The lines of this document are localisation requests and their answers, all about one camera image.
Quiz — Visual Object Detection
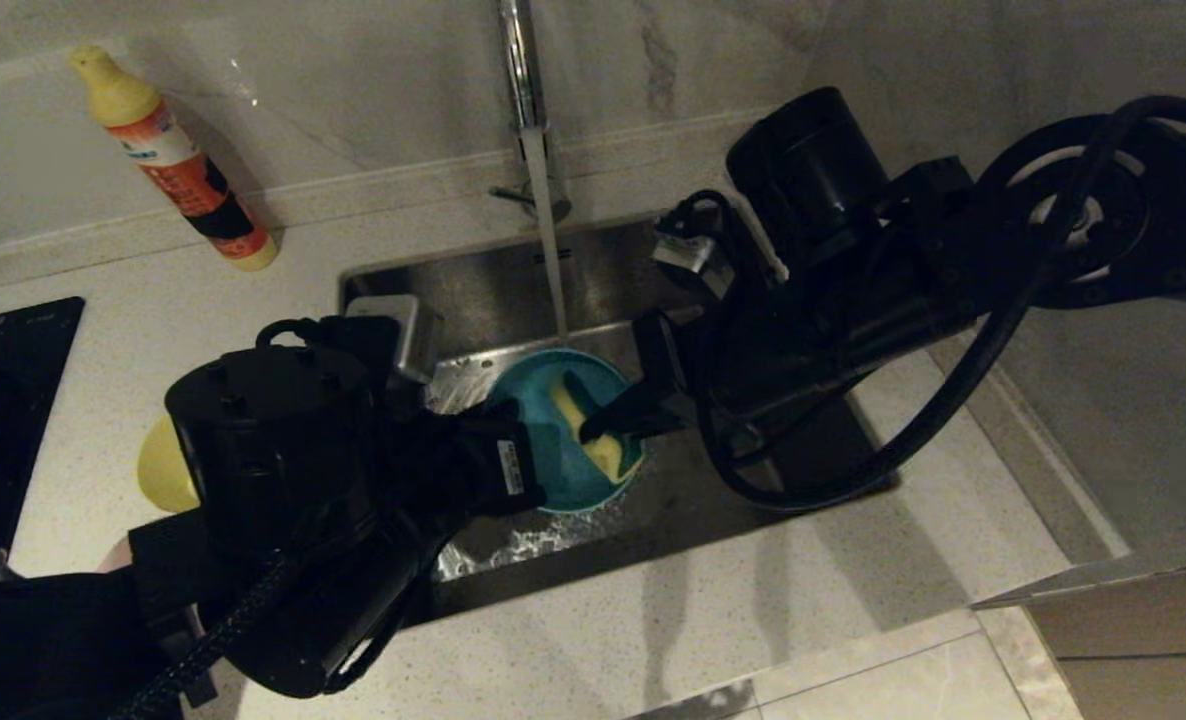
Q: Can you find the green and yellow sponge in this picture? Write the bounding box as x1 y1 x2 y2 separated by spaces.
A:
550 375 645 482

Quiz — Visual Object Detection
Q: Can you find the blue plastic bowl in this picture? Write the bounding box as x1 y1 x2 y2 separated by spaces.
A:
483 348 647 517

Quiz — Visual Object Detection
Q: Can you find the orange dish soap bottle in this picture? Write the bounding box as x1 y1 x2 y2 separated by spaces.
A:
70 45 280 272

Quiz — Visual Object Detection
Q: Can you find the stainless steel sink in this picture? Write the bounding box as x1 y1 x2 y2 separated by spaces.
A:
338 210 899 626

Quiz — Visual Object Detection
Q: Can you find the running water stream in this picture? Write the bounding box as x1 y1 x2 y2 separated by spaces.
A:
521 128 570 347

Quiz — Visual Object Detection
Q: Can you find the yellow plastic bowl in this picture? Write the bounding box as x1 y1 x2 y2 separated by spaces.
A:
137 414 204 515

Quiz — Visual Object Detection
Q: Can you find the pink plastic bowl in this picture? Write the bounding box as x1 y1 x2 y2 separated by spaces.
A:
96 538 206 646

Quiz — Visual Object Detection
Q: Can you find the chrome faucet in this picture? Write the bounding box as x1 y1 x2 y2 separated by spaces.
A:
489 0 573 225

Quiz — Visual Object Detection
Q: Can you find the black induction cooktop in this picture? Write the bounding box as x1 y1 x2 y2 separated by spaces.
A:
0 297 86 593

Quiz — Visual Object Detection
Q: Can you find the beige wooden cabinet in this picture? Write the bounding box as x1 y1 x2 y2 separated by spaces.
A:
971 558 1186 720

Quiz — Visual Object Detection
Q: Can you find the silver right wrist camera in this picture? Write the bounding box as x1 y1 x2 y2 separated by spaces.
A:
651 215 740 302

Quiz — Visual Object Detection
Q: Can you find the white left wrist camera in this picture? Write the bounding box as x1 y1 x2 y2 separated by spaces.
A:
345 294 436 387

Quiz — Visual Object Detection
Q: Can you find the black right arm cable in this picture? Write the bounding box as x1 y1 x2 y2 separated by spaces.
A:
665 95 1186 516

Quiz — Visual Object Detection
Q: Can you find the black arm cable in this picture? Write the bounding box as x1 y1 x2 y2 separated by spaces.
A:
665 95 1186 516
253 316 326 353

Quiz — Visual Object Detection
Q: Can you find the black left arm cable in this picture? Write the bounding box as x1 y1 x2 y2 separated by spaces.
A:
253 316 326 353

